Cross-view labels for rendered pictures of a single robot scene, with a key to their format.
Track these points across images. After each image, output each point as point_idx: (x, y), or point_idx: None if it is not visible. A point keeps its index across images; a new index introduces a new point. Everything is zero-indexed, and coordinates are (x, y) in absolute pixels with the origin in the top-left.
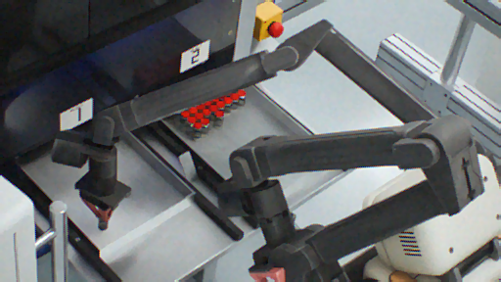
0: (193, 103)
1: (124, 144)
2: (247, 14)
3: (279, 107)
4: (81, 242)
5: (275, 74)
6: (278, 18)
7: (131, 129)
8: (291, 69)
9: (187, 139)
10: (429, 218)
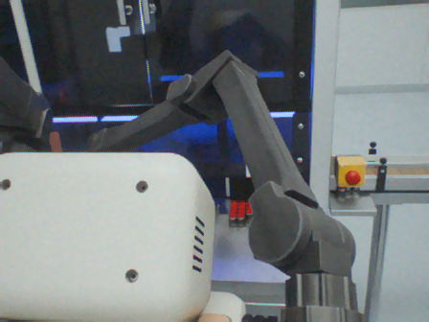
0: (135, 131)
1: None
2: (319, 149)
3: None
4: None
5: (189, 114)
6: (359, 169)
7: (103, 148)
8: (187, 100)
9: (226, 227)
10: None
